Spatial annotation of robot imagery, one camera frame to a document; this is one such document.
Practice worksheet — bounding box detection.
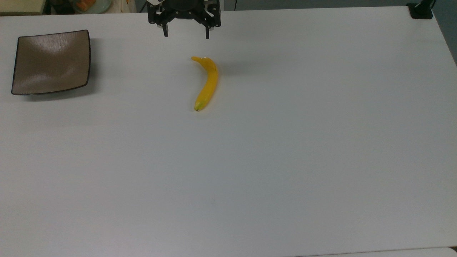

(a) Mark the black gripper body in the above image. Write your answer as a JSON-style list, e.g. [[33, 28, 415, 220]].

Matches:
[[160, 0, 212, 17]]

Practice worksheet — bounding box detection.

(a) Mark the brown square ceramic plate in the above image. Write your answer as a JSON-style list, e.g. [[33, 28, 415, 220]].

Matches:
[[11, 29, 91, 96]]

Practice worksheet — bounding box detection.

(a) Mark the black table clamp mount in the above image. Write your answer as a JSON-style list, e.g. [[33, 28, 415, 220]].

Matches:
[[406, 0, 437, 19]]

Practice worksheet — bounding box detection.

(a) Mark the yellow banana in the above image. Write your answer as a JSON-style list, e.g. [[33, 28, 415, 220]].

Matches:
[[191, 56, 219, 112]]

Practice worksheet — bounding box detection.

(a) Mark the wooden furniture top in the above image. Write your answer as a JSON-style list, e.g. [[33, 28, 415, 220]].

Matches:
[[0, 0, 47, 16]]

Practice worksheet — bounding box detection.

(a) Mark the pale bowl with orange food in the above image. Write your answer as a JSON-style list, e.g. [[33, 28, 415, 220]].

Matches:
[[72, 0, 112, 14]]

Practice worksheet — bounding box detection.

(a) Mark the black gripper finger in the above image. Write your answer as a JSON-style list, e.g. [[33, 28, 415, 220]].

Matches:
[[148, 5, 172, 37], [196, 5, 222, 39]]

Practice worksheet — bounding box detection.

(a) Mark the white plastic bag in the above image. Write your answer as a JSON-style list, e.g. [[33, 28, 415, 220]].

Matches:
[[111, 0, 138, 14]]

